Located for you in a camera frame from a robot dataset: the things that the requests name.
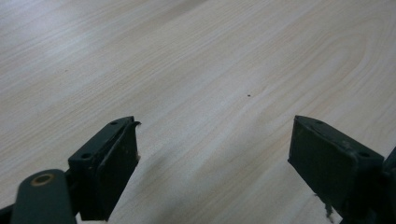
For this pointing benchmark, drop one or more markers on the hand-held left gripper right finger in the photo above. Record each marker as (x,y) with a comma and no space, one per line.
(330,161)

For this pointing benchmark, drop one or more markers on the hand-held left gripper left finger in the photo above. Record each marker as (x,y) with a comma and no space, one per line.
(106,168)

